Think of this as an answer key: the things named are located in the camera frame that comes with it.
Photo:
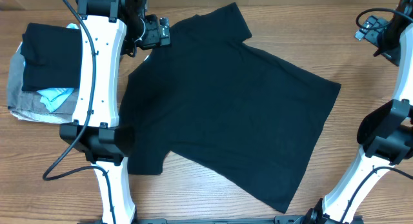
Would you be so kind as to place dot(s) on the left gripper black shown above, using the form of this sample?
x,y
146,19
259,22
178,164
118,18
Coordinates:
x,y
154,39

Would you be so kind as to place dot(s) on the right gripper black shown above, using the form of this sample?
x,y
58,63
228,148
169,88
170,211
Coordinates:
x,y
393,54

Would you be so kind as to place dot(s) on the black t-shirt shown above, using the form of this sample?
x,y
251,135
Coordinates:
x,y
248,115

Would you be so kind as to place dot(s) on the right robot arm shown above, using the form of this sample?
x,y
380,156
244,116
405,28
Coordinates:
x,y
383,139

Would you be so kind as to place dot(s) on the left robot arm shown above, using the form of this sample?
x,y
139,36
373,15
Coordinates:
x,y
109,30

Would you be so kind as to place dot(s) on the folded black garment on pile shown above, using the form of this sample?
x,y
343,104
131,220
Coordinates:
x,y
33,59

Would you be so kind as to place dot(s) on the folded light blue garment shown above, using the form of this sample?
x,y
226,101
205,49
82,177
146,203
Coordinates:
x,y
55,98

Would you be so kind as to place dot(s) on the folded white mesh garment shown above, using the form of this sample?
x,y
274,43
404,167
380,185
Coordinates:
x,y
42,118

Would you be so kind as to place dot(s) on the folded grey trousers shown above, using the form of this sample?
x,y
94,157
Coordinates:
x,y
30,102

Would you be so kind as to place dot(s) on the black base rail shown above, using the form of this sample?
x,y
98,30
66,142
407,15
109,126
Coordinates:
x,y
219,221

